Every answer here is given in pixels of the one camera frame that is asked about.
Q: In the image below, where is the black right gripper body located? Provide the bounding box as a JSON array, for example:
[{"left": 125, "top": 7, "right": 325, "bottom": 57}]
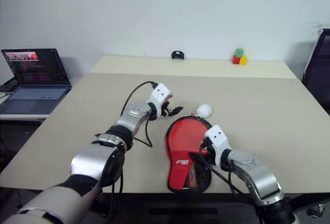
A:
[{"left": 199, "top": 137, "right": 217, "bottom": 163}]

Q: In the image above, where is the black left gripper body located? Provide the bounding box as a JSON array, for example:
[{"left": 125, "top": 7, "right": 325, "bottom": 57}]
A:
[{"left": 160, "top": 101, "right": 172, "bottom": 118}]

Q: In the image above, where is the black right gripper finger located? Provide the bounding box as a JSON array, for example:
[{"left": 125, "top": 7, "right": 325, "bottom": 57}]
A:
[
  {"left": 195, "top": 161, "right": 211, "bottom": 176},
  {"left": 189, "top": 151, "right": 207, "bottom": 163}
]

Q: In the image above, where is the black mesh paddle case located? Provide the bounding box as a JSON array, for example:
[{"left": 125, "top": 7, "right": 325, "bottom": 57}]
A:
[{"left": 164, "top": 115, "right": 214, "bottom": 194}]

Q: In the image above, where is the red table tennis paddle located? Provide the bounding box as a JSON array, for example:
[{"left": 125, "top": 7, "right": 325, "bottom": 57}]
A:
[{"left": 166, "top": 117, "right": 213, "bottom": 191}]

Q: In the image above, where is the white ping pong ball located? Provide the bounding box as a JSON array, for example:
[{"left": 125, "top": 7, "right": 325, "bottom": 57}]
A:
[{"left": 193, "top": 104, "right": 213, "bottom": 119}]

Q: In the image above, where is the chair caster wheel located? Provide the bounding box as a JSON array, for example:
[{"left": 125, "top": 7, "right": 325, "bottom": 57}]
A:
[{"left": 307, "top": 203, "right": 326, "bottom": 219}]

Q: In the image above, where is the blue open laptop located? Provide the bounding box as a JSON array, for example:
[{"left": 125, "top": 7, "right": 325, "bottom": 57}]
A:
[{"left": 0, "top": 48, "right": 73, "bottom": 115}]

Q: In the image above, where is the black office chair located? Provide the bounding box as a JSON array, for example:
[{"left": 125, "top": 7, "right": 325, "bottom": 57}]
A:
[{"left": 302, "top": 28, "right": 330, "bottom": 117}]

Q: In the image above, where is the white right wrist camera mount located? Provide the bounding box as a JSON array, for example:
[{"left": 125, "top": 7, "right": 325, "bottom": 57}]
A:
[{"left": 205, "top": 125, "right": 230, "bottom": 168}]

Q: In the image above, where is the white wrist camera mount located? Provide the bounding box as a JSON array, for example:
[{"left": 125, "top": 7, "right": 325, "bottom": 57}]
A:
[
  {"left": 205, "top": 125, "right": 230, "bottom": 168},
  {"left": 146, "top": 83, "right": 173, "bottom": 111}
]

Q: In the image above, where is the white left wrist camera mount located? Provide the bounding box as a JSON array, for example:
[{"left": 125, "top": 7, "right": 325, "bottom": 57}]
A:
[{"left": 146, "top": 83, "right": 173, "bottom": 111}]

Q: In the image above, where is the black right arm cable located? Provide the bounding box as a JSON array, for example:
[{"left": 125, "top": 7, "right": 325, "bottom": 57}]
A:
[{"left": 206, "top": 164, "right": 268, "bottom": 224}]

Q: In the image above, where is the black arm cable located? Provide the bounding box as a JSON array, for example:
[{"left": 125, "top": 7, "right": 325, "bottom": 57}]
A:
[
  {"left": 206, "top": 164, "right": 268, "bottom": 224},
  {"left": 109, "top": 81, "right": 159, "bottom": 224}
]

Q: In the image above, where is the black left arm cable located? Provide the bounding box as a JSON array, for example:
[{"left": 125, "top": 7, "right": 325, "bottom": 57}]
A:
[{"left": 109, "top": 81, "right": 159, "bottom": 224}]

